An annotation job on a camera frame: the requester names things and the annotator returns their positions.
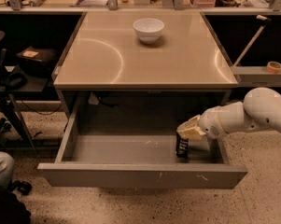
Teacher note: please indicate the grey cabinet with glossy top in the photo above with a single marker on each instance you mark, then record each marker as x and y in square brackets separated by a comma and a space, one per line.
[107, 55]

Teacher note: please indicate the white ceramic bowl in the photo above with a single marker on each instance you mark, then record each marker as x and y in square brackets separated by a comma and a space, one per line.
[148, 30]

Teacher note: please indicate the grey open top drawer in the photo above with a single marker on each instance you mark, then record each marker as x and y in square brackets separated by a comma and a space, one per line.
[129, 141]

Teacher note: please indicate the black box with label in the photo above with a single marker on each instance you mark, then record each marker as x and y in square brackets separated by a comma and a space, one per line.
[37, 62]

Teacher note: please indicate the white stick with black tip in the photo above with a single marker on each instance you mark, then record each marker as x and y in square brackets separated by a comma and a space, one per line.
[264, 21]

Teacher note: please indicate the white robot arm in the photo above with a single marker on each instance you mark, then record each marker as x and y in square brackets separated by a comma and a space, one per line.
[260, 110]

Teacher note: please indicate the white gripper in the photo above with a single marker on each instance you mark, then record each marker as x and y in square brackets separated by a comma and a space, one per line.
[209, 122]

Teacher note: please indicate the person leg in grey trousers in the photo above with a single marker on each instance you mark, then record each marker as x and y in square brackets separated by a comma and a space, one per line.
[6, 169]

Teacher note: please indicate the black office chair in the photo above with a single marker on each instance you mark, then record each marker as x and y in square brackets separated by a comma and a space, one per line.
[11, 83]

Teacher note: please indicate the tape roll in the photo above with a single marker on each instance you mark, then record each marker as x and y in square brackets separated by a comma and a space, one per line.
[273, 67]

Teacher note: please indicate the black rxbar chocolate wrapper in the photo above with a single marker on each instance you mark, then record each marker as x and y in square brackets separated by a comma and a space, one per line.
[181, 147]

